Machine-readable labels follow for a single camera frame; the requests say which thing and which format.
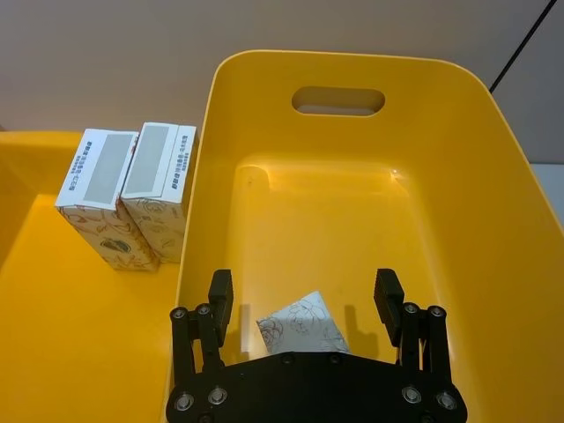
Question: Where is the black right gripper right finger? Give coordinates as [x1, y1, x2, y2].
[372, 267, 448, 389]

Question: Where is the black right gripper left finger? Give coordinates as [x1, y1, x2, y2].
[169, 268, 235, 390]

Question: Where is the white box with floral print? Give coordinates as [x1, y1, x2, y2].
[256, 288, 351, 357]
[119, 121, 198, 265]
[55, 128, 161, 272]

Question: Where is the yellow plastic bin with handle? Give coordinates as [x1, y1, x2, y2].
[166, 48, 564, 423]

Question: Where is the thin black cable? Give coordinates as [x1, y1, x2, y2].
[489, 0, 546, 94]

